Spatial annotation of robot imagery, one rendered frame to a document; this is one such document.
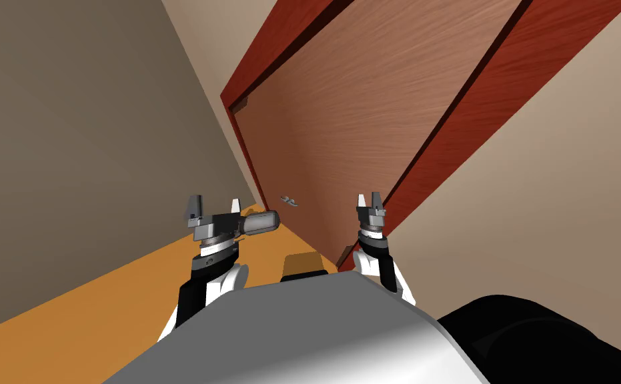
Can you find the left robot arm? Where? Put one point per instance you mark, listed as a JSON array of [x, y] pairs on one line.
[[211, 272]]

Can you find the brown wooden door leaf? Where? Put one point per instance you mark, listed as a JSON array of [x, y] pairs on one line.
[[363, 112]]

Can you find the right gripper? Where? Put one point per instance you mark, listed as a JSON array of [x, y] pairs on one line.
[[371, 218]]

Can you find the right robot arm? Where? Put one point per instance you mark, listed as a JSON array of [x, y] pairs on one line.
[[529, 341]]

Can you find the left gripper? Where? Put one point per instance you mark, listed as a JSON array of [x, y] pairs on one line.
[[219, 224]]

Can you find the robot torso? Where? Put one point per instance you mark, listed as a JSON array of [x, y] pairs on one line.
[[310, 330]]

